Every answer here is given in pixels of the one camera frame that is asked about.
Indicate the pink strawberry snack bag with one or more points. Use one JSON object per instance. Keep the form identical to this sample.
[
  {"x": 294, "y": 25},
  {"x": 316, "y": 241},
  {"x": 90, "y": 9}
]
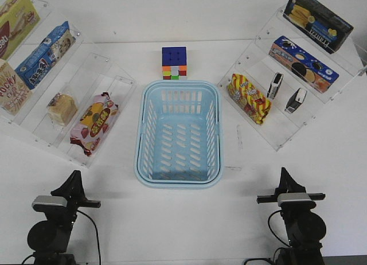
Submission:
[{"x": 94, "y": 124}]

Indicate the Pocky snack box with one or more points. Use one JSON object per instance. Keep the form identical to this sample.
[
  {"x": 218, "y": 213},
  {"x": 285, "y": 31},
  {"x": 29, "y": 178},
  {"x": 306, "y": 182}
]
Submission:
[{"x": 14, "y": 91}]

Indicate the clear acrylic right shelf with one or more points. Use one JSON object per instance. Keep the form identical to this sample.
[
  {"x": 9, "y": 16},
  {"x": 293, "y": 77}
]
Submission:
[{"x": 259, "y": 67}]

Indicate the light blue plastic basket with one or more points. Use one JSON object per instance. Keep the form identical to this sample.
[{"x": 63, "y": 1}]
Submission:
[{"x": 179, "y": 139}]

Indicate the clear acrylic shelf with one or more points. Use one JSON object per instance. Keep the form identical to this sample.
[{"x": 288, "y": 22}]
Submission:
[
  {"x": 259, "y": 67},
  {"x": 76, "y": 104}
]

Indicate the wrapped bread slice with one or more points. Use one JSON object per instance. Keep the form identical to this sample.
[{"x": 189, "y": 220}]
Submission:
[{"x": 61, "y": 109}]

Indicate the black white tissue pack right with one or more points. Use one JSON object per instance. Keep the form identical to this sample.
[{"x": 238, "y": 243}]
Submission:
[{"x": 295, "y": 100}]

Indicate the red yellow striped snack bag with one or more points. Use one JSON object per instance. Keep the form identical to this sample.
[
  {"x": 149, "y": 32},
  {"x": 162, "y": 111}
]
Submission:
[{"x": 249, "y": 98}]

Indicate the clear acrylic left shelf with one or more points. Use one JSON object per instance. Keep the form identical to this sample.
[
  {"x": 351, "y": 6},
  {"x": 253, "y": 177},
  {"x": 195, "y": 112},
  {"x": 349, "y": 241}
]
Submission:
[{"x": 76, "y": 104}]

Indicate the yellow-green biscuit box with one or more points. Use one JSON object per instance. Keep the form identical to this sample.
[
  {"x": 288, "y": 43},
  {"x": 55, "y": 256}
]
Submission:
[{"x": 18, "y": 18}]

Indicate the multicolour puzzle cube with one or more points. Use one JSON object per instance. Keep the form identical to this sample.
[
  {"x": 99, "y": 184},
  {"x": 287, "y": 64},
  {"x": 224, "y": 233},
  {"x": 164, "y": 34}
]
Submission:
[{"x": 174, "y": 63}]

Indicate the blue pink Oreo box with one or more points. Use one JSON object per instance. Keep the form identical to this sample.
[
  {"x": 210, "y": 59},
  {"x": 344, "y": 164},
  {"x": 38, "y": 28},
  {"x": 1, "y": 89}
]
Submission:
[{"x": 303, "y": 64}]

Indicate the black white tissue pack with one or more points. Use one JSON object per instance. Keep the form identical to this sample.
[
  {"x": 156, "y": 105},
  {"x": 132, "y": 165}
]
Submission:
[
  {"x": 295, "y": 100},
  {"x": 275, "y": 85}
]

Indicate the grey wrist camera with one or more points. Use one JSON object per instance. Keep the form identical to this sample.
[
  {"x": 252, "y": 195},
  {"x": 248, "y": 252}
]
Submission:
[
  {"x": 47, "y": 203},
  {"x": 286, "y": 198}
]

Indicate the black lemon biscuit box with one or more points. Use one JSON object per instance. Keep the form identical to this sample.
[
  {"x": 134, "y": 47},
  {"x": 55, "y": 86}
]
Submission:
[{"x": 319, "y": 23}]

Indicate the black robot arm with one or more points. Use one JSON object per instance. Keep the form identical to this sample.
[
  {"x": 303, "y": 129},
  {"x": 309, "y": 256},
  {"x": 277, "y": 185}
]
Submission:
[
  {"x": 301, "y": 248},
  {"x": 49, "y": 238}
]

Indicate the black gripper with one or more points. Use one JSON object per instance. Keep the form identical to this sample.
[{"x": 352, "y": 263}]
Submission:
[
  {"x": 72, "y": 190},
  {"x": 298, "y": 217}
]

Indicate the blue cookie package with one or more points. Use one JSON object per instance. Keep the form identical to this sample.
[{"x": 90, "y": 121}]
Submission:
[{"x": 53, "y": 47}]

